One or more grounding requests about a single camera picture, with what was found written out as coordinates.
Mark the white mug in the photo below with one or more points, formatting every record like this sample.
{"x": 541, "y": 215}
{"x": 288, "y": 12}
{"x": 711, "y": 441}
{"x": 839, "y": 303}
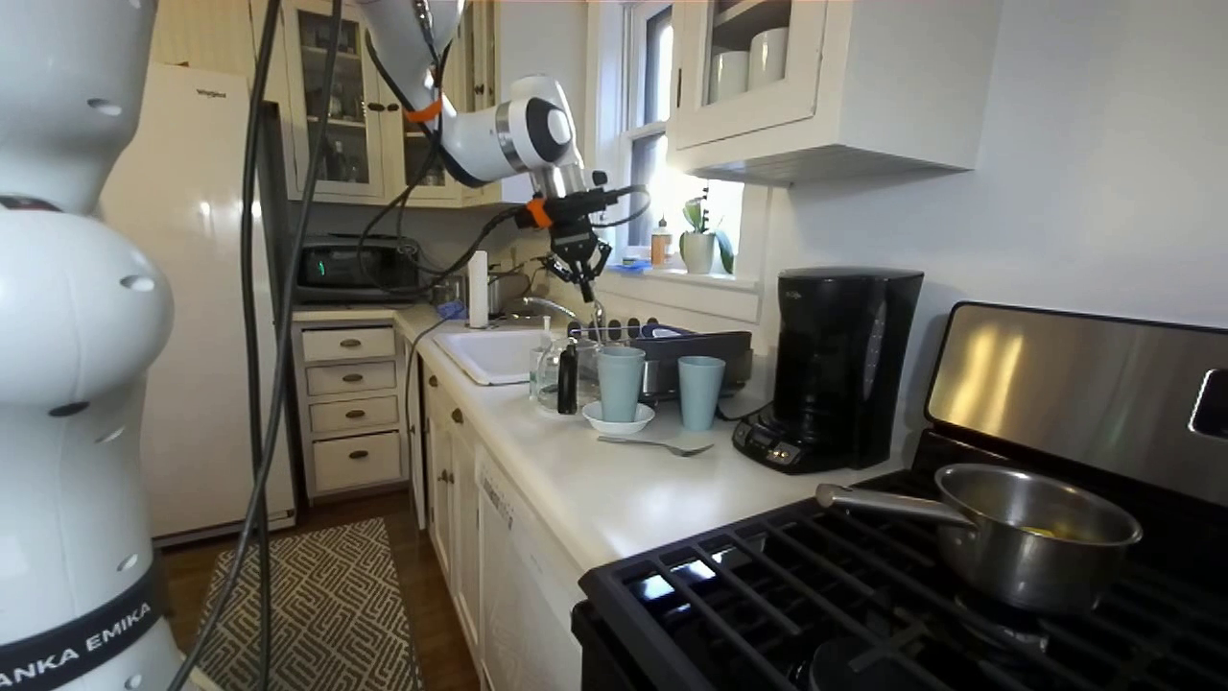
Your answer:
{"x": 770, "y": 60}
{"x": 729, "y": 72}

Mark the potted plant white pot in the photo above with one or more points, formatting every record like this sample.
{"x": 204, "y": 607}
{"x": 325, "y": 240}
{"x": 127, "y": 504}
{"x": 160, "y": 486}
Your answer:
{"x": 701, "y": 249}

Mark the white lower kitchen cabinet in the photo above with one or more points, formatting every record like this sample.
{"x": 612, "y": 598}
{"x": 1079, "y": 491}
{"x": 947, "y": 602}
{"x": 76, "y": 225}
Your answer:
{"x": 513, "y": 575}

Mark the clear drinking glass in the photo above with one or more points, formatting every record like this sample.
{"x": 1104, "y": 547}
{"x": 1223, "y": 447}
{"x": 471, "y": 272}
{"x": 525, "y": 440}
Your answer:
{"x": 541, "y": 371}

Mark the orange soap bottle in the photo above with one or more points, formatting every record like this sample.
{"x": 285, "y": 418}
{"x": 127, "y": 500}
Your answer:
{"x": 662, "y": 241}

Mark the steel saucepan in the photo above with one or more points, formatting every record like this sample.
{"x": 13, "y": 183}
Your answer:
{"x": 1036, "y": 538}

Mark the metal spoon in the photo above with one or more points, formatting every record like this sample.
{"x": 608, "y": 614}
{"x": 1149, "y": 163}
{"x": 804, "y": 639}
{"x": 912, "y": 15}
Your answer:
{"x": 665, "y": 447}

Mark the black microwave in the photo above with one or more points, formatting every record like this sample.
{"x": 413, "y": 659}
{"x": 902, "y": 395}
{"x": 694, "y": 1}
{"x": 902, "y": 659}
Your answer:
{"x": 360, "y": 267}

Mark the white paper towel roll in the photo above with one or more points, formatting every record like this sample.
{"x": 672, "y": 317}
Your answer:
{"x": 476, "y": 287}

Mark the light wooden spoon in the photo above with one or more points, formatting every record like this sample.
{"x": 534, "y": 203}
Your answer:
{"x": 596, "y": 311}

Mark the teal cup on saucer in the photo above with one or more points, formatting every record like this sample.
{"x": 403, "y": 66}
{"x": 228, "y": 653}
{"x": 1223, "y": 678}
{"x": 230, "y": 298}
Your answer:
{"x": 624, "y": 386}

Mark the white drawer cabinet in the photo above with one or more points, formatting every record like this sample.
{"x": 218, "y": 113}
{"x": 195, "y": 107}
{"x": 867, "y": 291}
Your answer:
{"x": 352, "y": 423}

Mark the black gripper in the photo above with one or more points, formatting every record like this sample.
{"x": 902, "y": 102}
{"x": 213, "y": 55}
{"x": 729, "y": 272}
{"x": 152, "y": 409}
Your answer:
{"x": 582, "y": 225}

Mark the white kitchen sink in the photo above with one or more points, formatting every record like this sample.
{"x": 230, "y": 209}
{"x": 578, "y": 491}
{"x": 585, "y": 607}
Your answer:
{"x": 491, "y": 355}

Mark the white saucer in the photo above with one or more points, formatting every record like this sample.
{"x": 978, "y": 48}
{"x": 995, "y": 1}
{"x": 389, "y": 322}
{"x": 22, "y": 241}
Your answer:
{"x": 619, "y": 423}

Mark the white glass-door wall cabinet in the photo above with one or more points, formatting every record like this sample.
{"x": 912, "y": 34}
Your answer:
{"x": 339, "y": 102}

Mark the black coffee maker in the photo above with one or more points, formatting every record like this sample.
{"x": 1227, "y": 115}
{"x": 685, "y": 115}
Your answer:
{"x": 839, "y": 364}

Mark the small black bottle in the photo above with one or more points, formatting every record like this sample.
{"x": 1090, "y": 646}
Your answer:
{"x": 567, "y": 381}

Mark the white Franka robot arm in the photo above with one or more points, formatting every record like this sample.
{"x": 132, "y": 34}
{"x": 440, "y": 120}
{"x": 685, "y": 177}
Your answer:
{"x": 80, "y": 321}

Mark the white wall cabinet with mugs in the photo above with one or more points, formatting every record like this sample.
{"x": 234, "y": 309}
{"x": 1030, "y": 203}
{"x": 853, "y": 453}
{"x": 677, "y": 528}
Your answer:
{"x": 884, "y": 88}

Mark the teal cup without saucer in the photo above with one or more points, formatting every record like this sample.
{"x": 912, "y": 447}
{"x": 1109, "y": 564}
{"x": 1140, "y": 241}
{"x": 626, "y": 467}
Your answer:
{"x": 701, "y": 394}

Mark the black gas stove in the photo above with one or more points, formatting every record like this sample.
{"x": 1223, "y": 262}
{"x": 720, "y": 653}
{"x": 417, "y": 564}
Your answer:
{"x": 793, "y": 614}

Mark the patterned beige rug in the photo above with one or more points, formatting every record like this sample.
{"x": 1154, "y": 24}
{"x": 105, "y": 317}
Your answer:
{"x": 319, "y": 614}

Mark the white refrigerator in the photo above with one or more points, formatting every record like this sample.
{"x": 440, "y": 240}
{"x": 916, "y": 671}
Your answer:
{"x": 195, "y": 332}

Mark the chrome faucet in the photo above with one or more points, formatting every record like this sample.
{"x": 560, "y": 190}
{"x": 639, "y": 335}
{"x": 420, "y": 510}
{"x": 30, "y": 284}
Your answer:
{"x": 545, "y": 309}

